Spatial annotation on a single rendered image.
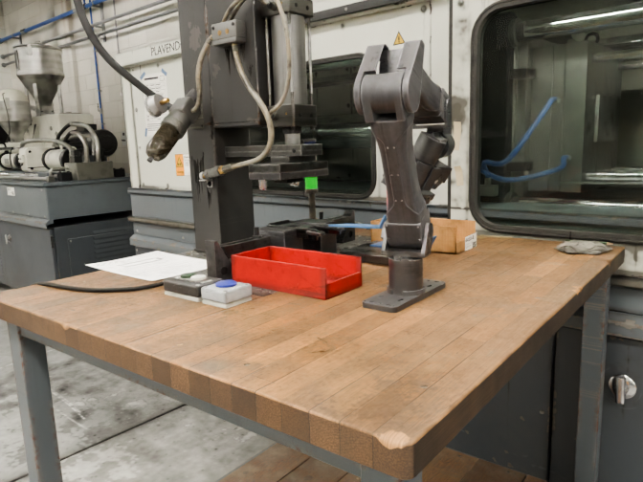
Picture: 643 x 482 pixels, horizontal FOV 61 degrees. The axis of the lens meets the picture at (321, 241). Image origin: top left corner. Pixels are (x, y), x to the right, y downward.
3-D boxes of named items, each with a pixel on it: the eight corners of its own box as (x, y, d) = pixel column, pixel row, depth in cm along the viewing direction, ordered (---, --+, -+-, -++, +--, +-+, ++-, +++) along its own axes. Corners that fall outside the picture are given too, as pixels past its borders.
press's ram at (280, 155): (284, 193, 123) (277, 55, 117) (208, 189, 138) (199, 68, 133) (332, 186, 136) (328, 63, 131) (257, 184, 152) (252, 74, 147)
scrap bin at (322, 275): (325, 300, 100) (324, 269, 99) (232, 282, 115) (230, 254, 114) (362, 286, 109) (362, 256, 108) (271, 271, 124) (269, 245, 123)
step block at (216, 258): (216, 283, 115) (213, 241, 113) (208, 281, 117) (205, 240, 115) (239, 276, 120) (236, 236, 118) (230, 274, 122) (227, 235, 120)
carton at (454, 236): (455, 258, 135) (456, 227, 134) (370, 249, 150) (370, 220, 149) (476, 249, 145) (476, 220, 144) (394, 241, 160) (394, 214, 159)
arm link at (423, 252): (388, 219, 104) (377, 224, 99) (433, 221, 100) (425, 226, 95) (388, 251, 105) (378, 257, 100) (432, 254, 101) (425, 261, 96)
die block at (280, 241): (285, 268, 127) (284, 236, 125) (254, 263, 133) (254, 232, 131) (337, 252, 142) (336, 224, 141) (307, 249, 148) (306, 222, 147)
